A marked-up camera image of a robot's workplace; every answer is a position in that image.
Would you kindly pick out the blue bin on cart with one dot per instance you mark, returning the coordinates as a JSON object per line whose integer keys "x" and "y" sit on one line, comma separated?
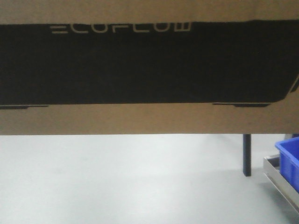
{"x": 289, "y": 160}

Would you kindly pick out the dark table leg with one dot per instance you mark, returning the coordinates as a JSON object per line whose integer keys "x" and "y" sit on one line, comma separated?
{"x": 247, "y": 155}

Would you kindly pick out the brown cardboard EcoFlow box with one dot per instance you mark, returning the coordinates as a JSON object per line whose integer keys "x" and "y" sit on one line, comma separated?
{"x": 149, "y": 66}

